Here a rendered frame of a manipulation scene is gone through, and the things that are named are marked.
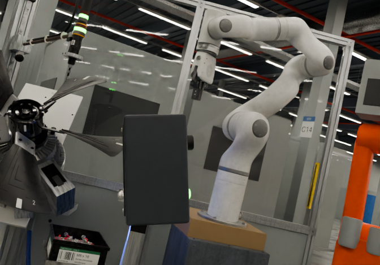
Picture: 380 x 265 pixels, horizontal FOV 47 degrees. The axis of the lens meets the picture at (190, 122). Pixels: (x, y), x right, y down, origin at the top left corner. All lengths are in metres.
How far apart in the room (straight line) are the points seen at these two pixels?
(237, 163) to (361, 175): 3.66
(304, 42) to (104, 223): 1.31
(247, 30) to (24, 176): 0.90
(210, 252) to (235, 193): 0.24
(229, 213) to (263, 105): 0.43
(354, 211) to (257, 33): 3.77
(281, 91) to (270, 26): 0.25
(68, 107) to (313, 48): 1.06
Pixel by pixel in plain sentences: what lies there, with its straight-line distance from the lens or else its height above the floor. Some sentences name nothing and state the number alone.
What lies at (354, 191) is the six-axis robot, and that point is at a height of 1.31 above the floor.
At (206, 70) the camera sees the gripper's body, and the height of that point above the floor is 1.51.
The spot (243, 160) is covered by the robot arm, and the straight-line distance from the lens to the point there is 1.63.
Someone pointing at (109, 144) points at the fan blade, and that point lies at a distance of 1.54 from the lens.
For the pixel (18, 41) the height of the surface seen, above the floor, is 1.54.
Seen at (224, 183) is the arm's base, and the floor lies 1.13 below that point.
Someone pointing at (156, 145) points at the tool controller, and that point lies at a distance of 0.76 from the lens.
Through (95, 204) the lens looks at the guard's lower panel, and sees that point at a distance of 2.32.
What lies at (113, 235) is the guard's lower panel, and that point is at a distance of 2.34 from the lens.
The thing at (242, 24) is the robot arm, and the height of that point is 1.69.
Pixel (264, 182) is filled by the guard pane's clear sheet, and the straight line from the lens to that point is 2.39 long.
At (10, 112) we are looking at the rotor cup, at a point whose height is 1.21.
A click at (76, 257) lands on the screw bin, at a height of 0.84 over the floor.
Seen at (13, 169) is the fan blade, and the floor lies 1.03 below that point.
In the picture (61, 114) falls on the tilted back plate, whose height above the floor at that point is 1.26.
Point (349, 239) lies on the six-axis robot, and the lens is 4.90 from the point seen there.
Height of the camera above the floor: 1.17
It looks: 6 degrees up
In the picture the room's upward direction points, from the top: 13 degrees clockwise
